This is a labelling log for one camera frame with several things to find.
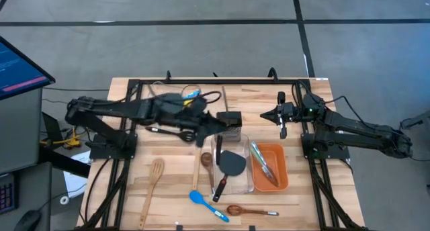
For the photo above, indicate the metal tongs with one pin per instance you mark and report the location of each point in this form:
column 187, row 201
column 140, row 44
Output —
column 257, row 152

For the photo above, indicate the grey metal stand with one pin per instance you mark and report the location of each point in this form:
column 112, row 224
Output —
column 420, row 118

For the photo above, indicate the white paper sheet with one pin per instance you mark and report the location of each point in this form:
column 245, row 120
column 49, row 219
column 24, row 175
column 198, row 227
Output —
column 75, row 187

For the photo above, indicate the orange plastic bin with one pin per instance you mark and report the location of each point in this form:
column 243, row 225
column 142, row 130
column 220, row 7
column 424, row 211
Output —
column 279, row 157

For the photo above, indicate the round black turner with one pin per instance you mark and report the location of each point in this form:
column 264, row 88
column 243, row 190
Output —
column 231, row 163

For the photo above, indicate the clear plastic bin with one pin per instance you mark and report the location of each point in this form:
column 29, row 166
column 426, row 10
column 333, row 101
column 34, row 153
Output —
column 235, row 187
column 154, row 90

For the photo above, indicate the small blue silicone spoon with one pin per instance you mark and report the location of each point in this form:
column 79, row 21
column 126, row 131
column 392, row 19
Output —
column 196, row 197

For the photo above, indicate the computer monitor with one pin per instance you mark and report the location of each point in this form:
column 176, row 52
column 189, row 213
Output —
column 16, row 73

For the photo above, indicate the large blue silicone spoon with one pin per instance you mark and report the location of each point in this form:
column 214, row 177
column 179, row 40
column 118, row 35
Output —
column 192, row 95

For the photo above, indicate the white label sticker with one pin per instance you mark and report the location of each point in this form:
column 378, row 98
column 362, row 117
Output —
column 321, row 79

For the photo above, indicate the white tape roll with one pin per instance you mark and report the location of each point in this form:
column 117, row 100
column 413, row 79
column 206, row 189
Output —
column 61, row 200

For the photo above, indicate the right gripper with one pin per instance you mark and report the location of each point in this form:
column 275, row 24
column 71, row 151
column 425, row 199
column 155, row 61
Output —
column 295, row 111

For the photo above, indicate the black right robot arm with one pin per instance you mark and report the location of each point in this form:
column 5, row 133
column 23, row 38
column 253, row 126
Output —
column 352, row 127

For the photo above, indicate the grey desk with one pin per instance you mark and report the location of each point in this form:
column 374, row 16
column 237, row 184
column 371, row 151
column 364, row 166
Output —
column 20, row 130

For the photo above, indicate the black slotted spoon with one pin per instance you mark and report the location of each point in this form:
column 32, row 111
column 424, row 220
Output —
column 186, row 136

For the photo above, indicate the black keyboard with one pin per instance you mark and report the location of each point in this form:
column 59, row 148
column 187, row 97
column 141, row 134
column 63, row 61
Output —
column 8, row 194

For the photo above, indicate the black floor beam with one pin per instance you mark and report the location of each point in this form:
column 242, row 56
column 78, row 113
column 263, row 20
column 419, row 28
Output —
column 67, row 165

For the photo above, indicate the black computer mouse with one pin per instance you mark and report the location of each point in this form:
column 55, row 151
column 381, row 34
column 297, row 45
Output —
column 28, row 221

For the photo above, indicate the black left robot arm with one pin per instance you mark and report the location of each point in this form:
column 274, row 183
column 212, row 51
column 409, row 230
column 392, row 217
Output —
column 111, row 108

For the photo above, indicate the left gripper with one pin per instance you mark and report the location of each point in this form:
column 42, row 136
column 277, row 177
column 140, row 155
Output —
column 181, row 110

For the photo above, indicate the black aluminium table frame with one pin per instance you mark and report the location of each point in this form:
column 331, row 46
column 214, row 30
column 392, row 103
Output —
column 235, row 81

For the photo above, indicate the dark wooden spoon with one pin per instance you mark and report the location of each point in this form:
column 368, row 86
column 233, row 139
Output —
column 206, row 159
column 235, row 209

